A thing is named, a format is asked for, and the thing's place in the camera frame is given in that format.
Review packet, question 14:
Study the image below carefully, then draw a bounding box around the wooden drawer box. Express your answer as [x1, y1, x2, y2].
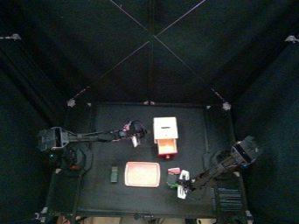
[152, 116, 180, 144]

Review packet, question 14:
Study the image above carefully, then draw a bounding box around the wooden drawer with red front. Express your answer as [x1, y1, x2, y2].
[154, 138, 180, 159]

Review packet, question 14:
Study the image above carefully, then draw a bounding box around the dark green toy food piece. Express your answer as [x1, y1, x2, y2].
[165, 173, 178, 187]

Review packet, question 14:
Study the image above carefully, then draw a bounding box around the pink square tray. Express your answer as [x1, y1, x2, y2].
[124, 161, 162, 188]

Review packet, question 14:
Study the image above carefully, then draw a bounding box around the white text label sticker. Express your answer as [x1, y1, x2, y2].
[216, 186, 242, 214]

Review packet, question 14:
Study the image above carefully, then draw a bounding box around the black cable loop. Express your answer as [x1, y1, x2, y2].
[64, 145, 94, 176]

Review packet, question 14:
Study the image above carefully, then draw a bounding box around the thin diagonal brace wire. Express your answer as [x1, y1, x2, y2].
[70, 0, 208, 100]
[108, 0, 228, 103]

